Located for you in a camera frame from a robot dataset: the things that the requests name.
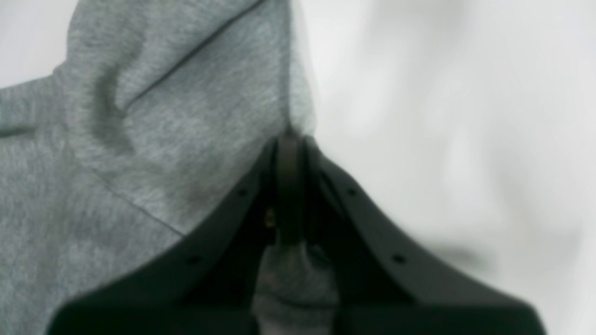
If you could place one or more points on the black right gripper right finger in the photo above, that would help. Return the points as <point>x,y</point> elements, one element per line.
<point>389,284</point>

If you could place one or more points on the grey T-shirt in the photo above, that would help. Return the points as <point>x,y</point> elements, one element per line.
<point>158,110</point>

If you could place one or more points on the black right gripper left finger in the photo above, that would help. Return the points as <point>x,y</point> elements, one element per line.
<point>204,285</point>

